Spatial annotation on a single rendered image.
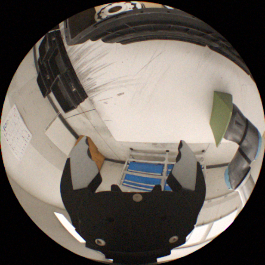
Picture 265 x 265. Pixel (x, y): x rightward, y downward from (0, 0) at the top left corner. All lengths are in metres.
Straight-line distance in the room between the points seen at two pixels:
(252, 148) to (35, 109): 3.16
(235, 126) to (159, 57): 0.33
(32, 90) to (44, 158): 1.91
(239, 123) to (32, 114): 3.07
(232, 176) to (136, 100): 0.52
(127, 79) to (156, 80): 0.11
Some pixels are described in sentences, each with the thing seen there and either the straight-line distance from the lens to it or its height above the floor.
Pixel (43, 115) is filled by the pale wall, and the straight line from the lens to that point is 2.80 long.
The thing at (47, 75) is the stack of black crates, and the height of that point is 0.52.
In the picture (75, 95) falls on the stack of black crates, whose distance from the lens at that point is 0.90.
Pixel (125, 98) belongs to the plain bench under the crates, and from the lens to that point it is 0.41.
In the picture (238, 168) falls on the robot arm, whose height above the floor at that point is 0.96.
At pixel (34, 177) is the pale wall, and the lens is 2.99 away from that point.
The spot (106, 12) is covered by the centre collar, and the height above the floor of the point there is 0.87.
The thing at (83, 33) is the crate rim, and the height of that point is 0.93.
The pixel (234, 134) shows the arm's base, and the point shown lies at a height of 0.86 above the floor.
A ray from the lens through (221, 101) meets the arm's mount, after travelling 0.35.
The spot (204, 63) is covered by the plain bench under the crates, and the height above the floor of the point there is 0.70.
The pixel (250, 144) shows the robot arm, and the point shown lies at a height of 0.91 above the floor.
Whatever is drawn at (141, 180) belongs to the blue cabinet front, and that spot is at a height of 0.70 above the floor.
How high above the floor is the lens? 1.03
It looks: 38 degrees down
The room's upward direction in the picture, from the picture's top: 159 degrees counter-clockwise
